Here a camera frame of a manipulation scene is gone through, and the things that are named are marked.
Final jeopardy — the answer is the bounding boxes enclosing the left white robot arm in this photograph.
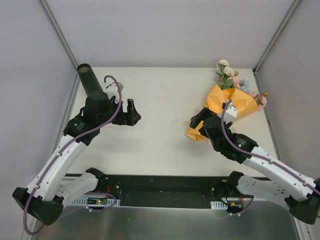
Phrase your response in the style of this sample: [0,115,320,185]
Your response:
[12,93,141,226]

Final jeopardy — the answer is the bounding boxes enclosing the black cylindrical vase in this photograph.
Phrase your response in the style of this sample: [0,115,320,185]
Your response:
[77,63,108,100]

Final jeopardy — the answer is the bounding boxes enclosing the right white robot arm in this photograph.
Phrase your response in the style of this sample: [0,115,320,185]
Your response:
[189,104,320,225]

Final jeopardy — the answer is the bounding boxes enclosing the artificial flower bunch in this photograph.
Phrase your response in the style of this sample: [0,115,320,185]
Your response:
[215,59,269,110]

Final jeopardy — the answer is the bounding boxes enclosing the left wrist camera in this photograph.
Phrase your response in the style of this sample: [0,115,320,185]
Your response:
[101,80,124,102]

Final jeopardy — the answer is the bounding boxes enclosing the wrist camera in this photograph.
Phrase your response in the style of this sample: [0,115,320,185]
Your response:
[101,80,124,102]
[222,100,238,124]

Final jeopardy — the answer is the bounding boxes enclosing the left white cable duct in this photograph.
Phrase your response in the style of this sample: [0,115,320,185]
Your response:
[68,195,120,207]

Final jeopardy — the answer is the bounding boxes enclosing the right white cable duct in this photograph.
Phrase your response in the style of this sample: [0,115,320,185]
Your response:
[210,201,228,211]

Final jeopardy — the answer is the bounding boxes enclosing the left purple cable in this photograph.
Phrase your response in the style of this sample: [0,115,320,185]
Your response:
[22,74,123,236]

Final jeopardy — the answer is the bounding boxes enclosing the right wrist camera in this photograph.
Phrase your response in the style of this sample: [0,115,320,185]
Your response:
[222,100,238,124]

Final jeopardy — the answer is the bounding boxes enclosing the white cable duct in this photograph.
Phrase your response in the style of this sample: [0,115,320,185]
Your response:
[210,201,228,211]
[68,195,120,207]

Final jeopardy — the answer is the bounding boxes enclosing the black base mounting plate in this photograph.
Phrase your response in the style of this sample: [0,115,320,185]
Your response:
[92,175,241,209]

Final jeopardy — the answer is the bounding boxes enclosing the orange wrapping paper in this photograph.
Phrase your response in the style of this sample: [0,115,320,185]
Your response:
[185,84,259,143]

